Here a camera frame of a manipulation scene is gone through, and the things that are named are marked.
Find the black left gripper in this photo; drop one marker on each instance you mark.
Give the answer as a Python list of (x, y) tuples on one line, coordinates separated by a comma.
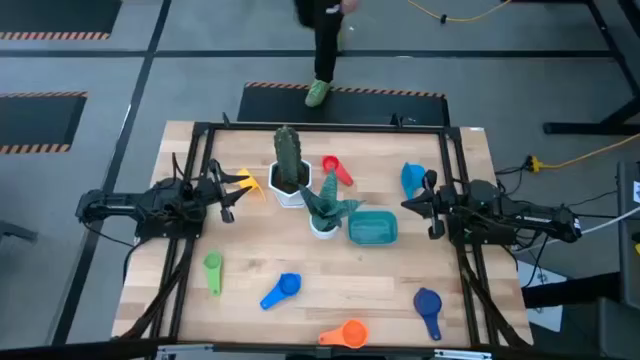
[(212, 192)]

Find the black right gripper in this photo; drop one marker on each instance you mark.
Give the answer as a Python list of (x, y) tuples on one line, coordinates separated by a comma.
[(442, 205)]

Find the yellow measuring cup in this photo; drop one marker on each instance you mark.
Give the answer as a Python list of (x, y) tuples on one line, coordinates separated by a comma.
[(252, 186)]

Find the light blue measuring cup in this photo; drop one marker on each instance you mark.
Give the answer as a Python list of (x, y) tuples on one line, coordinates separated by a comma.
[(412, 177)]

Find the green measuring cup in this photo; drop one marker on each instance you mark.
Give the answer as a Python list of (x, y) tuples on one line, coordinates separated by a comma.
[(213, 272)]

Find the navy purple measuring cup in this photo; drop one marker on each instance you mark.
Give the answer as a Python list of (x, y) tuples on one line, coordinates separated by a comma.
[(427, 302)]

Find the red measuring cup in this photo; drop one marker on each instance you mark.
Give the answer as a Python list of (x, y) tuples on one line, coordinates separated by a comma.
[(330, 163)]

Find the orange measuring cup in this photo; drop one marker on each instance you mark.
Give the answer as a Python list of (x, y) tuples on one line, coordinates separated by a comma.
[(352, 334)]

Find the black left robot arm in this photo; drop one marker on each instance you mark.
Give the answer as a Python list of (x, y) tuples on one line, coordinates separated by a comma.
[(115, 205)]

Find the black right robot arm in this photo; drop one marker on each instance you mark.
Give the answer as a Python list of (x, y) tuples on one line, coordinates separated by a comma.
[(525, 212)]

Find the teal plastic basket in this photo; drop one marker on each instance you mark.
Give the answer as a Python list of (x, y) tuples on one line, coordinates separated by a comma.
[(372, 228)]

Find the white hexagonal plant pot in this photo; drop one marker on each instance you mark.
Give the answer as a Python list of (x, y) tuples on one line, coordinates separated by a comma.
[(287, 200)]

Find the green column cactus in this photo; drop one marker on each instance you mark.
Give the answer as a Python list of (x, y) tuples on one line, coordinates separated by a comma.
[(289, 155)]

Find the black hazard-striped floor mat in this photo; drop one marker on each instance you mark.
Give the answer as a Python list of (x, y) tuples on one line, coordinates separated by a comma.
[(280, 107), (35, 120), (55, 15)]

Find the striped green snake plant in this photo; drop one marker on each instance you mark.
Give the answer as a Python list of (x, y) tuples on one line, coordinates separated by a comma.
[(327, 205)]

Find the white round plant pot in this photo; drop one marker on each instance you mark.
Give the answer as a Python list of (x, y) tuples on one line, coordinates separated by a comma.
[(322, 234)]

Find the person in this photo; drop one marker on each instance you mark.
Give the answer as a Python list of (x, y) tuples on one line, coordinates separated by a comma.
[(327, 50)]

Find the black stand foot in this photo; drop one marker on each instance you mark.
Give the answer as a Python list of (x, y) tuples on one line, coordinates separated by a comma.
[(575, 128)]

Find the grey cabinet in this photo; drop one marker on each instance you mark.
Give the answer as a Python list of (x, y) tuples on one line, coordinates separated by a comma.
[(627, 225)]

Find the grey metal foot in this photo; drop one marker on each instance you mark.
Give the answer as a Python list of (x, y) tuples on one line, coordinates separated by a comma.
[(17, 232)]

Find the black metal table frame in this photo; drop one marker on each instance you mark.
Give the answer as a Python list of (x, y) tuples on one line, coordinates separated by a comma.
[(350, 128)]

